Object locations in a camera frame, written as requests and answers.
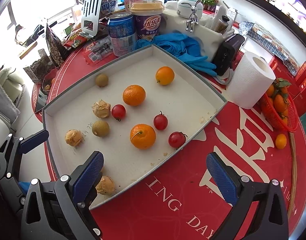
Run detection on red plastic basket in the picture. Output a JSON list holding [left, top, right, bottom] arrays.
[[259, 90, 299, 132]]

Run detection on pile of leafy tangerines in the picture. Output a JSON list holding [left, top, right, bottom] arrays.
[[264, 78, 292, 125]]

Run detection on sunflower seed bag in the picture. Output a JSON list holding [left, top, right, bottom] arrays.
[[44, 26, 68, 68]]

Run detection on white paper towel roll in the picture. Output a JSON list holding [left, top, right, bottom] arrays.
[[225, 51, 276, 110]]

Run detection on long wooden stick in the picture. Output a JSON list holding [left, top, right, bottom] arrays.
[[287, 131, 298, 219]]

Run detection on brown longan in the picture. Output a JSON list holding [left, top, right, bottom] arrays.
[[95, 73, 109, 88], [92, 120, 110, 138]]

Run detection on black rectangular device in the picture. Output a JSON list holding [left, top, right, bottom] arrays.
[[212, 33, 245, 77]]

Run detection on dark glass bottle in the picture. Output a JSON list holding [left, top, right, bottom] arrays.
[[213, 15, 231, 34]]

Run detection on white cable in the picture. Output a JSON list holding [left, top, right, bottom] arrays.
[[213, 67, 235, 85]]

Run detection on checked cloth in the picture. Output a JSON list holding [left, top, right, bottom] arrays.
[[237, 21, 297, 68]]

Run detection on white round appliance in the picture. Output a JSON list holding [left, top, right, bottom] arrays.
[[177, 0, 202, 18]]

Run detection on open box dark contents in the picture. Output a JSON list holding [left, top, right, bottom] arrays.
[[23, 55, 53, 84]]

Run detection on dark patterned snack bag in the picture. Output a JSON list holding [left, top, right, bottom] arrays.
[[79, 0, 118, 22]]

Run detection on white tray grey rim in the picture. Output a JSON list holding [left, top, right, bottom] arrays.
[[42, 44, 228, 210]]

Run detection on wall television screen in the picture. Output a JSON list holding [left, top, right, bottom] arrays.
[[215, 0, 306, 42]]

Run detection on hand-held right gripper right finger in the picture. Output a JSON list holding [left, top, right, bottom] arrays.
[[206, 152, 289, 240]]

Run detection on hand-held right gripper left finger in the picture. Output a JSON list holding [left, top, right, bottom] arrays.
[[21, 151, 104, 240]]

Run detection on red snack packet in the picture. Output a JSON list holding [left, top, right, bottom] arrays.
[[64, 29, 93, 49]]

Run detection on tan wrinkled walnut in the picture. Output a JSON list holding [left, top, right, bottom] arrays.
[[91, 99, 111, 119], [96, 176, 116, 196], [65, 129, 84, 146]]

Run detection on blue drink can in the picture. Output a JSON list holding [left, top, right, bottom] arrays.
[[107, 12, 138, 57]]

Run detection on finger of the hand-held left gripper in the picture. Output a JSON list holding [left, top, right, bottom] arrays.
[[0, 130, 49, 180]]

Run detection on silver rabbit figure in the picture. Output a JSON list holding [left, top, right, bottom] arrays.
[[185, 0, 203, 33]]

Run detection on purple drink cup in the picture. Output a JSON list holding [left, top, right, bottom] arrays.
[[130, 0, 165, 42]]

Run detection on white storage box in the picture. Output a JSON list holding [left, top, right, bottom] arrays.
[[163, 4, 235, 63]]

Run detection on small orange with stem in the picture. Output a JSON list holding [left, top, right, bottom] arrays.
[[130, 123, 157, 150]]

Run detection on blue rubber gloves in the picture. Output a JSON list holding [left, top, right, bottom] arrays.
[[134, 32, 217, 77]]

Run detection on grey fringed cushion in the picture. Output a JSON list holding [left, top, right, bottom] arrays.
[[0, 84, 20, 130]]

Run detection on clear small snack packets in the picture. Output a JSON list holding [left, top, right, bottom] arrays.
[[84, 41, 112, 64]]

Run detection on red cherry tomato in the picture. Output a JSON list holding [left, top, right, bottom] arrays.
[[153, 111, 168, 131], [111, 104, 126, 122], [168, 131, 188, 149]]

